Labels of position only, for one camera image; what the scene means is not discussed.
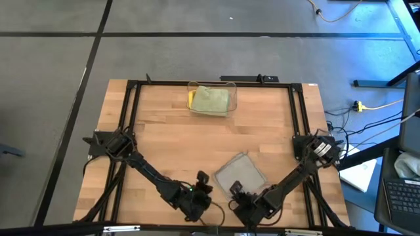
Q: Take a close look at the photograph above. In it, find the pale green microfiber towel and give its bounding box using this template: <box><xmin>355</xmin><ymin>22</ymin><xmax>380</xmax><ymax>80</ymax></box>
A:
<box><xmin>190</xmin><ymin>85</ymin><xmax>230</xmax><ymax>117</ymax></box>

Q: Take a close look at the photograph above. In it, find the black aluminium table frame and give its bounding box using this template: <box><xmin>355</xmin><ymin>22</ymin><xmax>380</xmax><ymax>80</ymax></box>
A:
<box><xmin>73</xmin><ymin>73</ymin><xmax>352</xmax><ymax>230</ymax></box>

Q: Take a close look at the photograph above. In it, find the clear plastic bin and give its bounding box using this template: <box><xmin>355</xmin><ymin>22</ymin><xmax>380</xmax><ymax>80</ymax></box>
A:
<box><xmin>186</xmin><ymin>80</ymin><xmax>238</xmax><ymax>118</ymax></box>

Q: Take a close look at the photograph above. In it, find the grey microfiber towel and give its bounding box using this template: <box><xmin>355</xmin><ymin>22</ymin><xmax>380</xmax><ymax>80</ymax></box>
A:
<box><xmin>213</xmin><ymin>151</ymin><xmax>268</xmax><ymax>201</ymax></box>

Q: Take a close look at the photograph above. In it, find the white cable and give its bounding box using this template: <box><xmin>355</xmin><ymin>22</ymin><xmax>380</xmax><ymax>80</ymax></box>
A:
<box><xmin>347</xmin><ymin>111</ymin><xmax>420</xmax><ymax>148</ymax></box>

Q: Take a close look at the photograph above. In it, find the pale crumpled cloth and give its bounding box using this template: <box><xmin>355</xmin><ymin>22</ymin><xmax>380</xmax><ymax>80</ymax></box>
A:
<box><xmin>393</xmin><ymin>152</ymin><xmax>420</xmax><ymax>181</ymax></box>

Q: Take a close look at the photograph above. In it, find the tan floor cable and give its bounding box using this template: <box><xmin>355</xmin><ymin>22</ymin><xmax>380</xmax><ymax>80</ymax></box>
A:
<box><xmin>307</xmin><ymin>0</ymin><xmax>362</xmax><ymax>23</ymax></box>

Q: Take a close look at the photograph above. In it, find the white flat box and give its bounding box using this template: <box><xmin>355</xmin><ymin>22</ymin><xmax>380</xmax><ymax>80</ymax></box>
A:
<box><xmin>339</xmin><ymin>144</ymin><xmax>378</xmax><ymax>193</ymax></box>

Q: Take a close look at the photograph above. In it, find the dark desk leg frame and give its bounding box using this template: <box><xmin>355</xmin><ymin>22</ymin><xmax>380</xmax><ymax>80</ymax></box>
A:
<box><xmin>353</xmin><ymin>0</ymin><xmax>420</xmax><ymax>89</ymax></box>

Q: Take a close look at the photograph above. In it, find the silver metal bracket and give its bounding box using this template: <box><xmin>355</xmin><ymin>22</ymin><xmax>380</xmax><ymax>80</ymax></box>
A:
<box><xmin>284</xmin><ymin>228</ymin><xmax>324</xmax><ymax>236</ymax></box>
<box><xmin>103</xmin><ymin>224</ymin><xmax>141</xmax><ymax>233</ymax></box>

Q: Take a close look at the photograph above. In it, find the grey flat panel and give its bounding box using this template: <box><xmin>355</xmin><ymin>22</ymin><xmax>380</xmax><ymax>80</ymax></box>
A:
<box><xmin>398</xmin><ymin>71</ymin><xmax>420</xmax><ymax>157</ymax></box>

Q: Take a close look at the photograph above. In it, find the black crossbar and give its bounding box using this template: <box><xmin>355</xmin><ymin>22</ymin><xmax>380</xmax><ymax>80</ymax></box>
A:
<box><xmin>0</xmin><ymin>222</ymin><xmax>420</xmax><ymax>236</ymax></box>

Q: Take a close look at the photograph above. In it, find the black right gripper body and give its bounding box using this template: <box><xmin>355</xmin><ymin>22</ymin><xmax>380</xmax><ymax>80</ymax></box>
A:
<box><xmin>229</xmin><ymin>191</ymin><xmax>268</xmax><ymax>229</ymax></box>

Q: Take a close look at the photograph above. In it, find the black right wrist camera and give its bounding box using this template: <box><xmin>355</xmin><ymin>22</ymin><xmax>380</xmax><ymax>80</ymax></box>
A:
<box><xmin>228</xmin><ymin>180</ymin><xmax>244</xmax><ymax>196</ymax></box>

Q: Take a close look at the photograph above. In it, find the black clamp bar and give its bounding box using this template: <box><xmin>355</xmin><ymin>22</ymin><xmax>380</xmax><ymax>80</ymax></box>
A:
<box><xmin>220</xmin><ymin>74</ymin><xmax>280</xmax><ymax>83</ymax></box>

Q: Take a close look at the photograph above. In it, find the dark grey laptop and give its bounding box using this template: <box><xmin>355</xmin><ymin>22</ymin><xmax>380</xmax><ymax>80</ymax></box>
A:
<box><xmin>373</xmin><ymin>147</ymin><xmax>420</xmax><ymax>235</ymax></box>

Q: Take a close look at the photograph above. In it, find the yellow power cable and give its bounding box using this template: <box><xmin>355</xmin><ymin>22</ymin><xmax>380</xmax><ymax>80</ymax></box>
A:
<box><xmin>352</xmin><ymin>98</ymin><xmax>404</xmax><ymax>113</ymax></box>

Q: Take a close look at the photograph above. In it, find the black power cable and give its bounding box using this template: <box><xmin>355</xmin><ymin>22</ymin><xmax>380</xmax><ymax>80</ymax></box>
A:
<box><xmin>324</xmin><ymin>108</ymin><xmax>403</xmax><ymax>138</ymax></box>

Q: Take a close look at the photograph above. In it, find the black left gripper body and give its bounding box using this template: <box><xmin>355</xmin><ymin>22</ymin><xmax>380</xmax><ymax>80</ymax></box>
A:
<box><xmin>179</xmin><ymin>183</ymin><xmax>214</xmax><ymax>222</ymax></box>

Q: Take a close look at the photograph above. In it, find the grey floor object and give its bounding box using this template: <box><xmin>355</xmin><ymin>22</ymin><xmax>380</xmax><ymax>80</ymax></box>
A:
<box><xmin>0</xmin><ymin>142</ymin><xmax>26</xmax><ymax>157</ymax></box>

